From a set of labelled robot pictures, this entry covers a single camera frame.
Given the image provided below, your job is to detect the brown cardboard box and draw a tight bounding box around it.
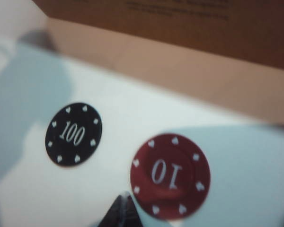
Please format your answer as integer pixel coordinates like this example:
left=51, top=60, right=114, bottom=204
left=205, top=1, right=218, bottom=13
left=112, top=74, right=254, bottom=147
left=30, top=0, right=284, bottom=73

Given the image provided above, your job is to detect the black poker chip 100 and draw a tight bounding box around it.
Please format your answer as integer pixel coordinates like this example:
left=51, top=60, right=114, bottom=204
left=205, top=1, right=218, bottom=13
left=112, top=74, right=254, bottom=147
left=44, top=102, right=102, bottom=168

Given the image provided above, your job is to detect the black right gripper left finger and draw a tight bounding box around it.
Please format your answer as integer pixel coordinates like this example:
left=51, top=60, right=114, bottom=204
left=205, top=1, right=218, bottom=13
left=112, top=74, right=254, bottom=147
left=104, top=192, right=128, bottom=227

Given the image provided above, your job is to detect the red poker chip 10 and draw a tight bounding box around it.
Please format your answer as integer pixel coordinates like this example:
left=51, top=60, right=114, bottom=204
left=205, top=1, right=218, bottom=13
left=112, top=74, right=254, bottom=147
left=129, top=133, right=212, bottom=220

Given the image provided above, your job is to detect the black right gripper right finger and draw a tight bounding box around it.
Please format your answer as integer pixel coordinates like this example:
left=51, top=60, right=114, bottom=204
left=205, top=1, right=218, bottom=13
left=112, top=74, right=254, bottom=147
left=127, top=192, right=145, bottom=227

